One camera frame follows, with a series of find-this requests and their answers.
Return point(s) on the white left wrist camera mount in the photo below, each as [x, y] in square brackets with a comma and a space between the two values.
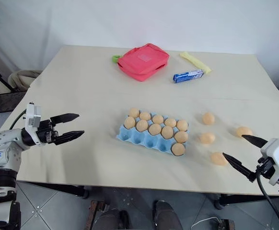
[32, 115]

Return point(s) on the black flat plate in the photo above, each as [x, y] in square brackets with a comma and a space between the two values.
[3, 101]

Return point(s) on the blue egg tray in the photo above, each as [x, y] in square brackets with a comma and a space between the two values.
[137, 139]

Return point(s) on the brown egg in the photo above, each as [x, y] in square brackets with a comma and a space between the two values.
[154, 129]
[178, 149]
[207, 138]
[158, 119]
[142, 125]
[145, 116]
[208, 118]
[181, 136]
[130, 122]
[244, 131]
[218, 158]
[182, 124]
[170, 122]
[134, 112]
[167, 132]

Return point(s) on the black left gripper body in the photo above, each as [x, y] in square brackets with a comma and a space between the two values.
[46, 131]

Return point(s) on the beige fabric bag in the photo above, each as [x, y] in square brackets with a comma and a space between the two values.
[22, 77]

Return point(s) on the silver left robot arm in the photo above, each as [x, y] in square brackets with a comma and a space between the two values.
[3, 148]

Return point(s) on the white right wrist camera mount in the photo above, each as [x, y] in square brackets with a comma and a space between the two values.
[277, 152]

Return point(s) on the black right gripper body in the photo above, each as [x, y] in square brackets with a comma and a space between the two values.
[266, 167]

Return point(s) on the dark rounded shape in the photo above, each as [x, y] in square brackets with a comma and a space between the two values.
[112, 219]
[166, 215]

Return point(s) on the brown wooden block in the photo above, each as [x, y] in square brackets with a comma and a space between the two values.
[227, 224]
[96, 209]

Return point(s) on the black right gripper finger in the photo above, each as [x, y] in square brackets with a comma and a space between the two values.
[255, 141]
[240, 166]

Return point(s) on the black table leg frame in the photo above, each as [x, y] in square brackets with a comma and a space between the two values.
[245, 200]
[65, 189]

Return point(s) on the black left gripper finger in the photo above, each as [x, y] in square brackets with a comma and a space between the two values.
[70, 136]
[66, 117]

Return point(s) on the red fabric pouch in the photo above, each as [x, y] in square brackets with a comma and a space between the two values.
[143, 61]

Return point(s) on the green pouch loop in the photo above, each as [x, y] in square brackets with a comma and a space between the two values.
[115, 59]

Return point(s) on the yellow packet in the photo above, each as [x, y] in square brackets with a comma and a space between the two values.
[195, 61]

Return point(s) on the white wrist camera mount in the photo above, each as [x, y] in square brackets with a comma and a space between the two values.
[32, 115]
[277, 152]

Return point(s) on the blue snack packet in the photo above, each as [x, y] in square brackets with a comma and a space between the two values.
[188, 75]

